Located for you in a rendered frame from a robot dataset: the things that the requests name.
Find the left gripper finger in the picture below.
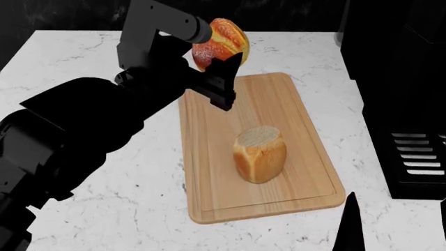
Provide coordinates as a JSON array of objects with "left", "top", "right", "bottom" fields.
[
  {"left": 205, "top": 51, "right": 244, "bottom": 91},
  {"left": 209, "top": 88, "right": 238, "bottom": 112}
]

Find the round orange crusty bread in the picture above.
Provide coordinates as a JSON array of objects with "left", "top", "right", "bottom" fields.
[{"left": 192, "top": 17, "right": 249, "bottom": 72}]

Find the wooden cutting board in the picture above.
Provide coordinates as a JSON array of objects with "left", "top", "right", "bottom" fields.
[{"left": 178, "top": 72, "right": 346, "bottom": 225}]

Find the pale cut bread loaf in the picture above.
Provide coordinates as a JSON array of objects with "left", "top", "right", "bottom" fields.
[{"left": 233, "top": 125, "right": 288, "bottom": 184}]

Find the black coffee machine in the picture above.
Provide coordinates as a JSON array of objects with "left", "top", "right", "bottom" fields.
[{"left": 336, "top": 0, "right": 446, "bottom": 201}]

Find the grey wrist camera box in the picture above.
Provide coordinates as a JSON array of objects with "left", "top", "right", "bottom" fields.
[{"left": 116, "top": 0, "right": 214, "bottom": 69}]

